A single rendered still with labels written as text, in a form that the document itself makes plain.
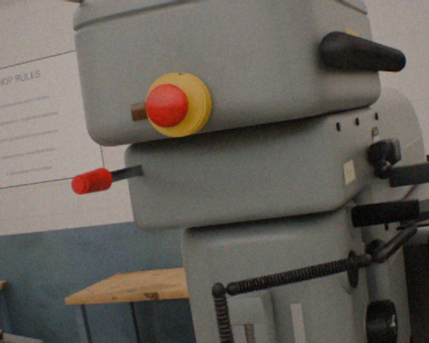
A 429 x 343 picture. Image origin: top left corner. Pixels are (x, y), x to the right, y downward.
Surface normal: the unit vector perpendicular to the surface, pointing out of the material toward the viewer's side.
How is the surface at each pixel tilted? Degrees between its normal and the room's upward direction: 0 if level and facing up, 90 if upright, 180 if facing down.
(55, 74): 90
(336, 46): 90
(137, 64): 90
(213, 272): 90
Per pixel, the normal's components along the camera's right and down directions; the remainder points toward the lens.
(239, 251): -0.33, 0.10
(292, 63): 0.34, 0.00
